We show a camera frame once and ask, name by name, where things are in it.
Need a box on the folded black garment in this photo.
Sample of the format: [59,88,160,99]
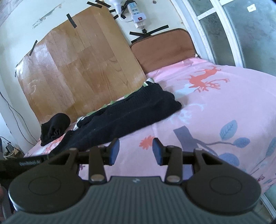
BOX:
[40,113,71,146]

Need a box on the black green white knit sweater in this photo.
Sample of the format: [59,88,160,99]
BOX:
[50,82,181,156]

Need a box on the white power strip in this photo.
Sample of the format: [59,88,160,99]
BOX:
[127,1,146,30]

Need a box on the brown headboard cushion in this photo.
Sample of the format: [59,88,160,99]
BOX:
[130,28,196,74]

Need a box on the pink deer print bedsheet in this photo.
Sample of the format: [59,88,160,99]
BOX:
[23,56,276,194]

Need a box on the white hair dryer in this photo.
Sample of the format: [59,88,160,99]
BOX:
[110,0,123,15]

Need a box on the wood pattern board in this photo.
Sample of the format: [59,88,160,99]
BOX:
[15,5,145,124]

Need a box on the white window frame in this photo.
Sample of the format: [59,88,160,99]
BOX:
[172,1,275,76]

